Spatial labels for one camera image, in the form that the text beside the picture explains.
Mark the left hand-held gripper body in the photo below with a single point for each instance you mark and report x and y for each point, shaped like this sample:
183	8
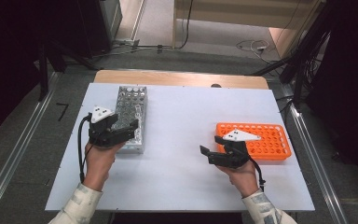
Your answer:
102	133

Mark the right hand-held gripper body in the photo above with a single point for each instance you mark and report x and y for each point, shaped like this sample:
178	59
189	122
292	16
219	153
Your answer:
233	157

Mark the metal test tube rack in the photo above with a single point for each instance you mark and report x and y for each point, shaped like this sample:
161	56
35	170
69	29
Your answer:
130	99

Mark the orange test tube rack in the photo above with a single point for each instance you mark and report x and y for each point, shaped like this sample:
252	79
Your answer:
276	156

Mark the person's right hand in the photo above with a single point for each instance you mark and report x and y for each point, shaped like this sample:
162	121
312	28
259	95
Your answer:
244	180

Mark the person's left hand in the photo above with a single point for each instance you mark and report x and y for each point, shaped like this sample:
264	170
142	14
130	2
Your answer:
98	165

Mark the white board sheet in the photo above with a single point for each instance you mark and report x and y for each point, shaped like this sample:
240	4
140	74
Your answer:
183	124

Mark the wooden table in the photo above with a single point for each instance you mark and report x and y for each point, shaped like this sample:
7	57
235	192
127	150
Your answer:
167	79

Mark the black metal stand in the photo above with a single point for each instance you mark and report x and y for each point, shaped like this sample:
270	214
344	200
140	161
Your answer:
43	77

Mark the grey power strip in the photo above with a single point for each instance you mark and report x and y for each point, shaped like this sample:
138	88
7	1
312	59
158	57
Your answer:
126	41

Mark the dark grey cabinet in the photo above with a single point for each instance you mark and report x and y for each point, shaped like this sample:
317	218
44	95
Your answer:
99	25

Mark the light metal strip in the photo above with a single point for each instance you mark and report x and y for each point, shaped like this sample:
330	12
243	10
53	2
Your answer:
137	18

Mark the black curtain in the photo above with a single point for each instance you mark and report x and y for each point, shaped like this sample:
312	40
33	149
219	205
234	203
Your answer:
354	93
12	62

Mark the light wooden furniture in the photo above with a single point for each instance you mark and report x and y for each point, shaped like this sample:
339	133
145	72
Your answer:
230	12

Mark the metal floor rail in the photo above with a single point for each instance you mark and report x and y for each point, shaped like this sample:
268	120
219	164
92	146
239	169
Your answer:
312	152
30	124

